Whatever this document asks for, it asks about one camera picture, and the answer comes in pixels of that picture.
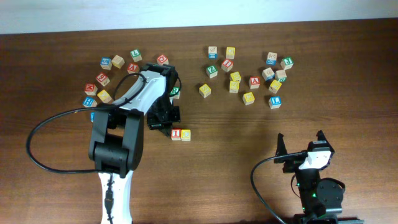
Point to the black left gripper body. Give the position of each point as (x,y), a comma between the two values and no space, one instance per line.
(164,114)

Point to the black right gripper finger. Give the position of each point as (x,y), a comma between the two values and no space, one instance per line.
(281,149)
(320,136)

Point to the red letter i block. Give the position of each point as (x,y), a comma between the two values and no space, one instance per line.
(176,134)
(227,65)

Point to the yellow letter C block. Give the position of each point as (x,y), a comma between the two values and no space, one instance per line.
(186,135)

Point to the green letter R block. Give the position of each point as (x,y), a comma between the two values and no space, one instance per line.
(175,93)

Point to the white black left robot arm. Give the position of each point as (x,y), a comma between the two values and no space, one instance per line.
(117,137)

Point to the blue letter L block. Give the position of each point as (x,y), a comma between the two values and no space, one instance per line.
(275,102)

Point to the red letter C block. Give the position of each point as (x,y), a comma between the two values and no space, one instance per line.
(162,60)

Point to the red letter A block left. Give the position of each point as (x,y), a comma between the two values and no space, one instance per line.
(133,68)

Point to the red letter a block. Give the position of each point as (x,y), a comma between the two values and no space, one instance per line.
(254,82)
(133,68)

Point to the yellow block lower right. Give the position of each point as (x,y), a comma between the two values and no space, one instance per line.
(248,98)

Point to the yellow block far left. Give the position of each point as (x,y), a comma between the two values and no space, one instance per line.
(104,96)

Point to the green letter L block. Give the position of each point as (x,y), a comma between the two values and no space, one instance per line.
(136,55)

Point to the yellow block tilted right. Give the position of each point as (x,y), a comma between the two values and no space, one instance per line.
(275,86)

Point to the green letter Z block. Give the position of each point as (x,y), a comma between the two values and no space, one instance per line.
(212,71)

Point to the plain wooden block left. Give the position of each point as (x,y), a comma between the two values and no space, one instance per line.
(118,61)

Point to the blue letter H block lower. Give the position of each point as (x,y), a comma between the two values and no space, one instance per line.
(92,116)

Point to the blue letter h block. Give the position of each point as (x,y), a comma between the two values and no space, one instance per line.
(92,116)
(89,102)

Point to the red number 6 block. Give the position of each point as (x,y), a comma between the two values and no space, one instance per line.
(103,79)

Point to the wooden block green edge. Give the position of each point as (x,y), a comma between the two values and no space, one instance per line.
(280,75)

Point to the red letter A block right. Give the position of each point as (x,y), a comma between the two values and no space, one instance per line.
(254,82)

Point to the blue letter H block upper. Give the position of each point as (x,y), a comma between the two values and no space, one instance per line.
(89,102)

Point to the red letter M block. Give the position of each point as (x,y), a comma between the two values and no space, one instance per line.
(90,89)

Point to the blue block top left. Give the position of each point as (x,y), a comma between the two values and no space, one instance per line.
(106,63)

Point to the wooden block blue edge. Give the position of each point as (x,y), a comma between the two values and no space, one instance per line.
(268,74)

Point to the yellow block middle lower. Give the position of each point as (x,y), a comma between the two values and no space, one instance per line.
(233,86)

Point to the wooden block blue side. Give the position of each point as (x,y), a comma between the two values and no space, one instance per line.
(212,52)

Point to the green letter J block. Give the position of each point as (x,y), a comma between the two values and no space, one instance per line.
(287,63)

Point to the yellow block middle upper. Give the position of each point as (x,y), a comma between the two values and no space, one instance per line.
(235,77)

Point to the wooden block blue bottom right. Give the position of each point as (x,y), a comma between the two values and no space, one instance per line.
(271,58)

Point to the yellow block top centre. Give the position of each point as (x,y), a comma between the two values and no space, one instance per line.
(230,53)

